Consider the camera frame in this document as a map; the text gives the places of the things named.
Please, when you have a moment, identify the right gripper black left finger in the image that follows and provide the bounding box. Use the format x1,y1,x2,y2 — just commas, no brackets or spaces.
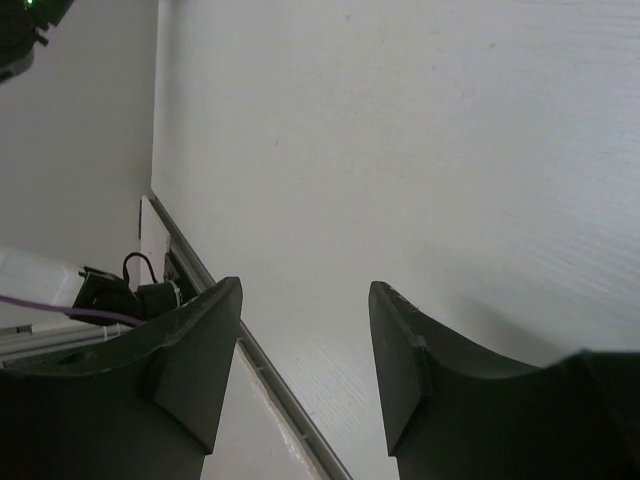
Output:
1,277,243,479

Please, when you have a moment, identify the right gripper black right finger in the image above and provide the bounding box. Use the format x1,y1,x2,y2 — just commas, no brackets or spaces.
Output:
368,281,639,479

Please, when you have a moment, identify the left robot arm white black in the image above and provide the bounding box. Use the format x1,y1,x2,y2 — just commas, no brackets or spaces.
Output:
1,246,188,327

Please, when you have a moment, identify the aluminium table edge rail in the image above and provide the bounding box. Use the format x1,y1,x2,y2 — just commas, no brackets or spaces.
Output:
149,194,354,480

